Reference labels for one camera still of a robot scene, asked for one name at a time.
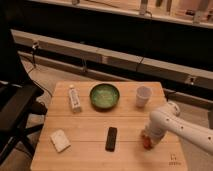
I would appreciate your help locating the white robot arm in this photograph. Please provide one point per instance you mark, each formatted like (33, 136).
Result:
(166, 118)

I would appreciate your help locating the green bowl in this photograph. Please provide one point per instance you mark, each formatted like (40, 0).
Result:
(104, 96)

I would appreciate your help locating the white tube bottle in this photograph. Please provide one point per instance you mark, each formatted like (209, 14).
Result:
(74, 99)

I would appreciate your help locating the white paper cup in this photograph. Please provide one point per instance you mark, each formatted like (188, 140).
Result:
(143, 94)

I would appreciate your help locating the wooden table board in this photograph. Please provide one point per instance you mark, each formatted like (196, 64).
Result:
(97, 140)

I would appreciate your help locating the black remote control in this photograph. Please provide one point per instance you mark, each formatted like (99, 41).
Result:
(111, 139)

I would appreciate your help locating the white sponge block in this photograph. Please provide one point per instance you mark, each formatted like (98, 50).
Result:
(60, 140)

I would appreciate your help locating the black office chair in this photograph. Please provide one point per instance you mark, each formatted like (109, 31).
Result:
(18, 97)

